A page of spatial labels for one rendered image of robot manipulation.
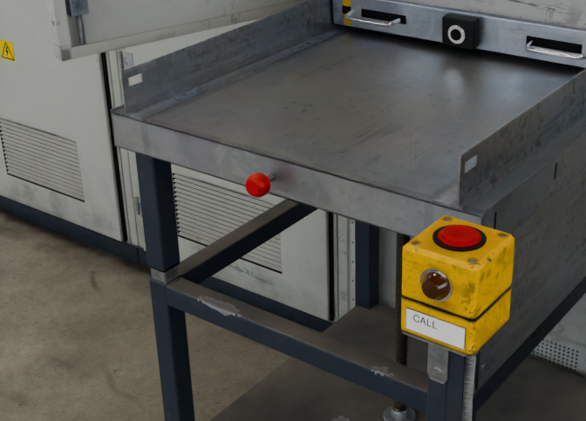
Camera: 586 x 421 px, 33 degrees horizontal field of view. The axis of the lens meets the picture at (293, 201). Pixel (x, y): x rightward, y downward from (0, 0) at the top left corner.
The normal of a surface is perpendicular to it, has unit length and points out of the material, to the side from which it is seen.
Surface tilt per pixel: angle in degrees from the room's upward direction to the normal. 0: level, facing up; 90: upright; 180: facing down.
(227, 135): 0
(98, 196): 90
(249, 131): 0
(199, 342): 0
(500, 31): 93
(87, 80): 90
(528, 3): 93
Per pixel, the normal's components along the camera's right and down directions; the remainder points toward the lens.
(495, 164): 0.80, 0.25
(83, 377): -0.03, -0.90
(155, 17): 0.57, 0.35
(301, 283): -0.61, 0.37
